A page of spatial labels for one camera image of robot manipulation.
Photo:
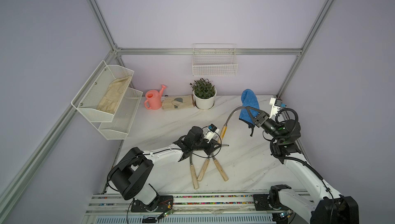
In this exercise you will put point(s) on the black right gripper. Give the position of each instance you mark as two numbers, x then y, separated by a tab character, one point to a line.
262	115

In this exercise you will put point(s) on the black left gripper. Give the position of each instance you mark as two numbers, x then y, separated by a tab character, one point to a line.
210	147

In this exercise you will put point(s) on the blue fluffy rag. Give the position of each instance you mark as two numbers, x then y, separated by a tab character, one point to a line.
248	99

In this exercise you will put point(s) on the sickle with wooden handle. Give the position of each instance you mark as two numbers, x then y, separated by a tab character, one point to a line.
224	128
220	169
204	167
193	174

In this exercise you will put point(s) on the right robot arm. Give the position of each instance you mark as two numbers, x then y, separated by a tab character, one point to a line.
328	205

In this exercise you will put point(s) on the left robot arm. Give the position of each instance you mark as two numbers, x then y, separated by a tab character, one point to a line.
129	176

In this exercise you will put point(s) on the white plant pot with saucer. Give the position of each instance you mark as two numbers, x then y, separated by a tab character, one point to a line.
204	104

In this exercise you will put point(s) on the beige work glove on table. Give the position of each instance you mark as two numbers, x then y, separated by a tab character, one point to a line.
177	102

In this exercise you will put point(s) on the green potted plant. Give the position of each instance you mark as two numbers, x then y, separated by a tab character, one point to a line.
203	88

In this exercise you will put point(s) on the pink watering can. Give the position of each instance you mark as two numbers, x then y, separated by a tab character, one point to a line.
153	98

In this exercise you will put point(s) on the white mesh lower shelf basket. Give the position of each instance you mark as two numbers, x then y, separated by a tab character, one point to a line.
120	127

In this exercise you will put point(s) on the white mesh shelf basket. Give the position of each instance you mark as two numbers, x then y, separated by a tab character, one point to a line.
88	98
120	127

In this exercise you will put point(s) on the white mesh upper shelf basket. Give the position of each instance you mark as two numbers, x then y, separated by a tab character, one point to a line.
88	98

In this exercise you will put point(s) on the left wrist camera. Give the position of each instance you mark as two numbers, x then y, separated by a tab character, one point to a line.
211	133

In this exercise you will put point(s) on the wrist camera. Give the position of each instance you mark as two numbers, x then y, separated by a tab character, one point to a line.
276	106
211	133

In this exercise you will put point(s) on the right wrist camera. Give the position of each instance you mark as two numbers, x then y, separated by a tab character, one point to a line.
276	106

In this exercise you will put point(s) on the sickle with wooden handle middle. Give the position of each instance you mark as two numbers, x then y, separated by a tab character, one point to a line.
204	167

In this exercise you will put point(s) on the white wire wall basket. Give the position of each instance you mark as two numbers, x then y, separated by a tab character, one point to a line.
210	59

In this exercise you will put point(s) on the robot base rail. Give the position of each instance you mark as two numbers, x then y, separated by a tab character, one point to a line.
188	208

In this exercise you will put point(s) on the aluminium frame profile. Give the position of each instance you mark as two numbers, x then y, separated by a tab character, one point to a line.
19	184

